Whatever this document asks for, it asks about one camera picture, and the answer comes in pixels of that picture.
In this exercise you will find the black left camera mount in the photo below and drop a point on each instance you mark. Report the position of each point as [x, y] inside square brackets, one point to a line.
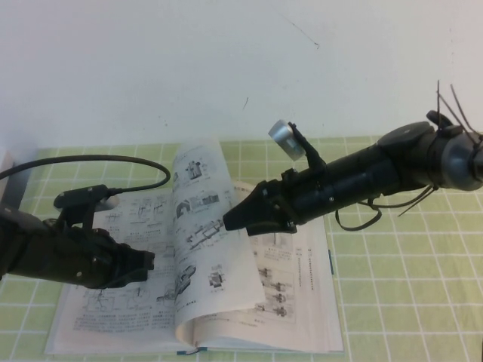
[79, 196]

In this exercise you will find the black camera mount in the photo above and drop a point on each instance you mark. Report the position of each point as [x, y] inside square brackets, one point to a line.
[311, 154]
[79, 196]

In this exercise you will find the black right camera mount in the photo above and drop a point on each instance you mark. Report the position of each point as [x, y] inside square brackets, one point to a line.
[311, 154]

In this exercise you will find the white panel beside table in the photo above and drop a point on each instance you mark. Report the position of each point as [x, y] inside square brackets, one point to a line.
[4, 166]

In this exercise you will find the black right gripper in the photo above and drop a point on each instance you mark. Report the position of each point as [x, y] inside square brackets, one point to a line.
[302, 200]

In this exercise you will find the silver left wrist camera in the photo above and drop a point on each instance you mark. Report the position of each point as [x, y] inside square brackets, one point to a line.
[110, 203]

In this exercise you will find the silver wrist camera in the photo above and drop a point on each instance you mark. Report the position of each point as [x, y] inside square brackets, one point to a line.
[287, 139]
[110, 203]

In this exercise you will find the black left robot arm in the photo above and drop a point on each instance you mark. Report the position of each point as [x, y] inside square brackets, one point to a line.
[20, 245]

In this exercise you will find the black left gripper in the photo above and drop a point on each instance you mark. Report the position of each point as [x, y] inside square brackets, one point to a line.
[83, 260]

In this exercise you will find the illustrated technical book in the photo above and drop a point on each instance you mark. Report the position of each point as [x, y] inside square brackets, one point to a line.
[211, 271]

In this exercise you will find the black zip tie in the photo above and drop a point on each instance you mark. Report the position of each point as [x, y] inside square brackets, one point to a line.
[418, 201]
[461, 109]

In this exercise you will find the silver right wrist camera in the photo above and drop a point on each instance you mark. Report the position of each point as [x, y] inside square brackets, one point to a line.
[287, 139]

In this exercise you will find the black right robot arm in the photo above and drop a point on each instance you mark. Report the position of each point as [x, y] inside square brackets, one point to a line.
[362, 177]

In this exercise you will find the green white checked tablecloth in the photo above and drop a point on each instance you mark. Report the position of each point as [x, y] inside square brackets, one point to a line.
[415, 301]

